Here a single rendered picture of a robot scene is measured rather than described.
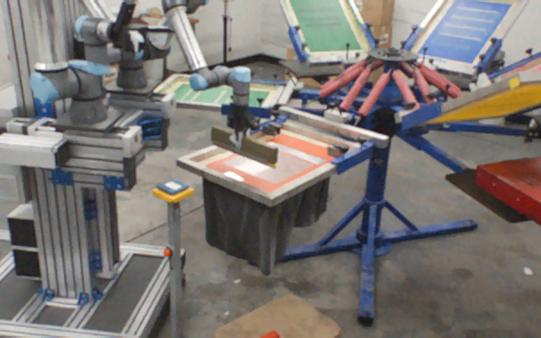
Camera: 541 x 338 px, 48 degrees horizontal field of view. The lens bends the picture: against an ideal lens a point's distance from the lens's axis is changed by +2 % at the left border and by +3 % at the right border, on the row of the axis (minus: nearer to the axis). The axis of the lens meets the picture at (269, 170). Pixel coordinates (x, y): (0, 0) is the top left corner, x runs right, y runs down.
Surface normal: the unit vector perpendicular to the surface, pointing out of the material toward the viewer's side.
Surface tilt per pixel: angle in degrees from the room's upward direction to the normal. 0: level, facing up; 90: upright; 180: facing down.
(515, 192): 91
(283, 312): 0
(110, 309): 0
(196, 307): 0
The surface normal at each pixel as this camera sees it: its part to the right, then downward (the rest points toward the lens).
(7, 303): 0.04, -0.91
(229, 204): -0.62, 0.35
